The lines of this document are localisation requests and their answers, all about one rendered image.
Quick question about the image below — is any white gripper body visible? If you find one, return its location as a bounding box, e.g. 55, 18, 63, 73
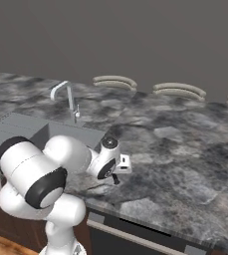
114, 164, 133, 175

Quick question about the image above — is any silver sink tap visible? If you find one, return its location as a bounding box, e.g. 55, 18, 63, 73
50, 80, 82, 125

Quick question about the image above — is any grey sink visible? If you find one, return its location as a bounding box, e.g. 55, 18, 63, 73
0, 112, 108, 161

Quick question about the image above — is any black dishwasher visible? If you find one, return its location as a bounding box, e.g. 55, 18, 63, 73
86, 208, 219, 255

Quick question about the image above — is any silver dishwasher handle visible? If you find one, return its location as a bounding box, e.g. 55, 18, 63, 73
86, 218, 188, 255

